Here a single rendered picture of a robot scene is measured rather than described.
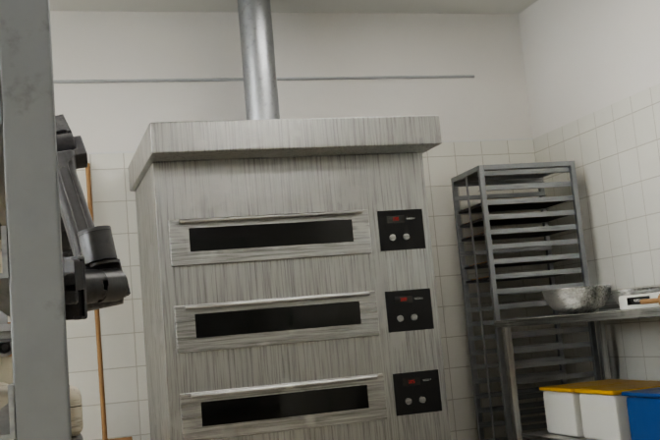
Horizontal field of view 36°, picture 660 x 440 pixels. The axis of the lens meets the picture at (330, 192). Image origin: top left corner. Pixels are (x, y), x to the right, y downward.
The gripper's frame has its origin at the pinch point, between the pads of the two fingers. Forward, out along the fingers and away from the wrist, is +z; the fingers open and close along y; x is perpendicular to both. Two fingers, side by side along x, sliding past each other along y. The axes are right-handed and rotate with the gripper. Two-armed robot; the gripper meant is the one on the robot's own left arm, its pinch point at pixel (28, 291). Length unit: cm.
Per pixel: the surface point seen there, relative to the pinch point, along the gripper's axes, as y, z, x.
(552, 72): -116, -539, 81
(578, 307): 34, -436, 45
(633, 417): 84, -381, 7
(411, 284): 15, -387, 122
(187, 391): 59, -293, 206
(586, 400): 80, -411, 38
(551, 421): 97, -439, 67
